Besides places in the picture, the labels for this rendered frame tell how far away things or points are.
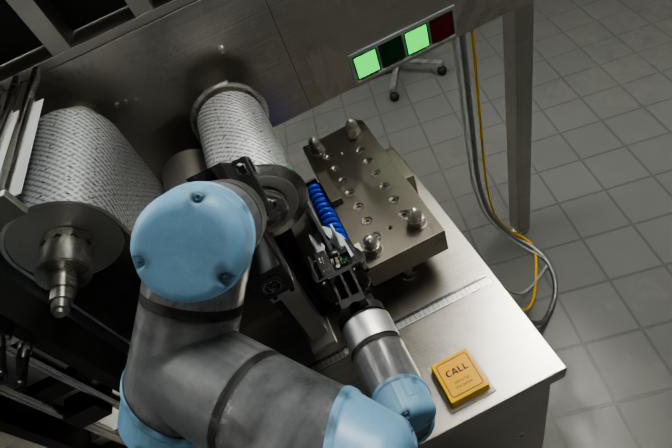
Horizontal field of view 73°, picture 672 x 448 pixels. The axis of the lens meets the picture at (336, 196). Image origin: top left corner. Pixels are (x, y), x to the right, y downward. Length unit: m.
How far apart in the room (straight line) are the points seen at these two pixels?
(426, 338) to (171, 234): 0.66
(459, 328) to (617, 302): 1.15
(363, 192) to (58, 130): 0.55
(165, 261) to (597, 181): 2.13
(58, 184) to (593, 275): 1.79
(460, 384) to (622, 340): 1.14
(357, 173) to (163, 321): 0.71
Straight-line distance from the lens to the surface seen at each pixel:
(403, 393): 0.60
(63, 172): 0.72
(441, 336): 0.89
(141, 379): 0.36
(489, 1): 1.11
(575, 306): 1.94
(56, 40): 0.92
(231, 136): 0.73
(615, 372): 1.86
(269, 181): 0.66
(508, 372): 0.86
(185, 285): 0.30
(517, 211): 1.96
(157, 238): 0.30
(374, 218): 0.89
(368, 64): 1.01
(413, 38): 1.03
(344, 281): 0.66
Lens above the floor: 1.71
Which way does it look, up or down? 45 degrees down
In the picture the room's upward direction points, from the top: 24 degrees counter-clockwise
